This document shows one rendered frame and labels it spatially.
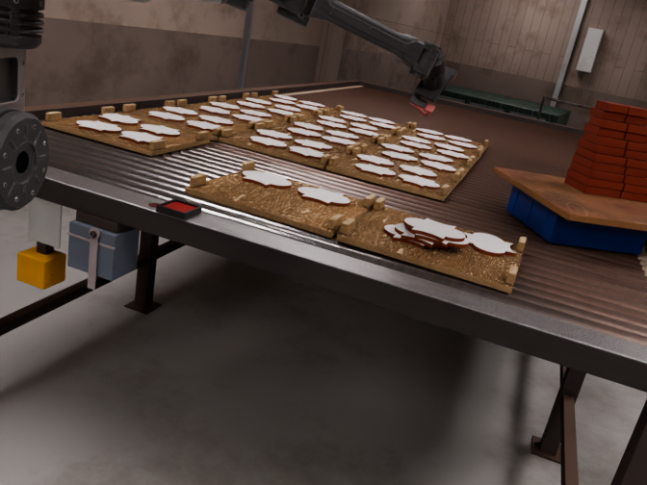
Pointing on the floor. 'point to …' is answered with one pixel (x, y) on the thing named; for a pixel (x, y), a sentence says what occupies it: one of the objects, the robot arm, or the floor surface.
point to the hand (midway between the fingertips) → (433, 100)
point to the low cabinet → (505, 104)
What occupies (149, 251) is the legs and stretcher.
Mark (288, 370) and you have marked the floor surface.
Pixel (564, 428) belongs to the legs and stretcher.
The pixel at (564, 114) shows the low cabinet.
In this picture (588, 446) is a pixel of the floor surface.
